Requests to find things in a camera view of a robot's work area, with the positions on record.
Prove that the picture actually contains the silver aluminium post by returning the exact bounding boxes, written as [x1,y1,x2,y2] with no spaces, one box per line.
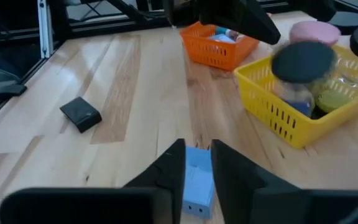
[37,0,55,60]

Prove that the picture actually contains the black table clamp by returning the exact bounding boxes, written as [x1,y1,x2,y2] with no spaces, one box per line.
[0,83,28,104]

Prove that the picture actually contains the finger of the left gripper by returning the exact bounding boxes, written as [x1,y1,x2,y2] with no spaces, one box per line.
[197,0,282,45]
[290,0,337,23]

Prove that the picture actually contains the teal small charger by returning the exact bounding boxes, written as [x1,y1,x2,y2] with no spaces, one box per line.
[214,26,239,40]

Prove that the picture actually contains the yellow plastic basket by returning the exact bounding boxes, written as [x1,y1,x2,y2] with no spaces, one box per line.
[233,43,358,150]

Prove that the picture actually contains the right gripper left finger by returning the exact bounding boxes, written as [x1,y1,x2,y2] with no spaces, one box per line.
[122,138,186,224]

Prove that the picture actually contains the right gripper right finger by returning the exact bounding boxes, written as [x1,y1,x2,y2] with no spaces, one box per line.
[210,138,295,224]

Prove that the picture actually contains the pink capped hourglass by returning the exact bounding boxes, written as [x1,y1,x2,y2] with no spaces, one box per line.
[289,20,342,47]

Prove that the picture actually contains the light blue wall charger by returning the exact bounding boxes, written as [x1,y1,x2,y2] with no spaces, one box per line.
[208,33,236,44]
[181,146,216,220]

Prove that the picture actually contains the orange plastic basket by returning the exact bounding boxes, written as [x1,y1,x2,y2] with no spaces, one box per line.
[179,21,260,72]

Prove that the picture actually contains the black rectangular box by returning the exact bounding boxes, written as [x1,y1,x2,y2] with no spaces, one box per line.
[58,96,103,134]

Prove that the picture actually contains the black capped hourglass blue sand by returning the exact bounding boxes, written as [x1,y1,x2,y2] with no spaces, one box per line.
[270,40,337,118]

